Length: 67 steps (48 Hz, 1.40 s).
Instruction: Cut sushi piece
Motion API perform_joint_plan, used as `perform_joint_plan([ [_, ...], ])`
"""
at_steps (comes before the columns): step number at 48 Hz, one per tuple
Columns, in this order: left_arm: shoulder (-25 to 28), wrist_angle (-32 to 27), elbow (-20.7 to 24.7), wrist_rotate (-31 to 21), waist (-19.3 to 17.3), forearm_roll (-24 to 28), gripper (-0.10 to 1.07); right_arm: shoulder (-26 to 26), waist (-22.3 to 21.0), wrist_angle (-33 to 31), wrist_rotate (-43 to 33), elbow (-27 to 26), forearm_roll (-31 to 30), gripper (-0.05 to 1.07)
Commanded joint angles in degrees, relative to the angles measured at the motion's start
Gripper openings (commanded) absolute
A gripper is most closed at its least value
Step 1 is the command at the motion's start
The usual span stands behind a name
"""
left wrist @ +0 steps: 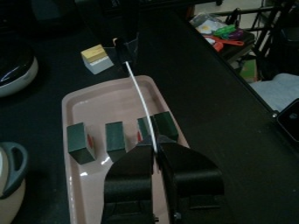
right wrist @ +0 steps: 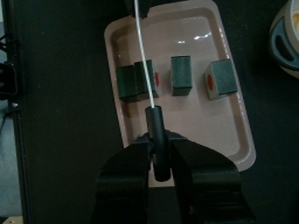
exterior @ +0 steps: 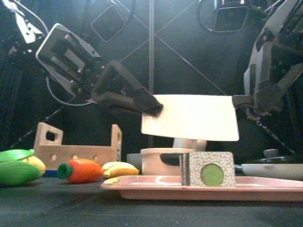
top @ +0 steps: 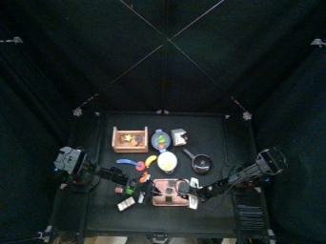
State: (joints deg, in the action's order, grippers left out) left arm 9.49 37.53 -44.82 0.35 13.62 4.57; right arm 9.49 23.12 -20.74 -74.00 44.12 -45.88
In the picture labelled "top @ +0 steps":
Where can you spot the grey toy frying pan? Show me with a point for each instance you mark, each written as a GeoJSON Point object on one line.
{"type": "Point", "coordinates": [189, 153]}

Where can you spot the wooden toy crate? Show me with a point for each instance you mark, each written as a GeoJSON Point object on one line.
{"type": "Point", "coordinates": [130, 149]}

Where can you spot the red round toy piece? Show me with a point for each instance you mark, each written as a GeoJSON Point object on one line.
{"type": "Point", "coordinates": [141, 166]}

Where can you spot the small red toy block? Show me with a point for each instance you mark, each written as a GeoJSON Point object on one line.
{"type": "Point", "coordinates": [118, 190]}

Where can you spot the green toy vegetable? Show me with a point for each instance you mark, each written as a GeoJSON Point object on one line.
{"type": "Point", "coordinates": [161, 138]}

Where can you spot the yellow star toy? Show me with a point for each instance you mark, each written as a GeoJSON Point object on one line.
{"type": "Point", "coordinates": [128, 138]}

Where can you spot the small orange toy piece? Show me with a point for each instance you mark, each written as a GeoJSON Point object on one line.
{"type": "Point", "coordinates": [161, 146]}

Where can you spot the white and black toy piece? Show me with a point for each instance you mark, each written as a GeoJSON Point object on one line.
{"type": "Point", "coordinates": [126, 203]}

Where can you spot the white text label sticker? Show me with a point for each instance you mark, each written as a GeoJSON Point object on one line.
{"type": "Point", "coordinates": [251, 214]}

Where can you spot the orange toy carrot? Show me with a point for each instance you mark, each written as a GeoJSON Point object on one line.
{"type": "Point", "coordinates": [145, 177]}

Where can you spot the purple toy piece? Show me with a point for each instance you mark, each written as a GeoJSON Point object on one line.
{"type": "Point", "coordinates": [138, 138]}

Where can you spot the silver frame corner bracket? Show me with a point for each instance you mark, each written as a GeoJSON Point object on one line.
{"type": "Point", "coordinates": [77, 111]}
{"type": "Point", "coordinates": [248, 115]}
{"type": "Point", "coordinates": [317, 42]}
{"type": "Point", "coordinates": [17, 40]}

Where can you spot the black pan lid with knob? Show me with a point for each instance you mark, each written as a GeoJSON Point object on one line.
{"type": "Point", "coordinates": [202, 163]}

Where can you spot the pink plastic tray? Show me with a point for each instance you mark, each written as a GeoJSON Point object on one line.
{"type": "Point", "coordinates": [161, 200]}

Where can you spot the yellow toy banana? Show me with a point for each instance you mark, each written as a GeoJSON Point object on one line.
{"type": "Point", "coordinates": [150, 160]}

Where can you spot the blue curved toy piece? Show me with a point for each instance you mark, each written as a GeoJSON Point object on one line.
{"type": "Point", "coordinates": [126, 162]}

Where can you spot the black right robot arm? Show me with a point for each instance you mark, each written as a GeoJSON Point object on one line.
{"type": "Point", "coordinates": [251, 170]}

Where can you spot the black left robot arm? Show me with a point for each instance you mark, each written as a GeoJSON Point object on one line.
{"type": "Point", "coordinates": [106, 173]}

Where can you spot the white toy pot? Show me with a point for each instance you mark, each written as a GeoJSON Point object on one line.
{"type": "Point", "coordinates": [168, 161]}

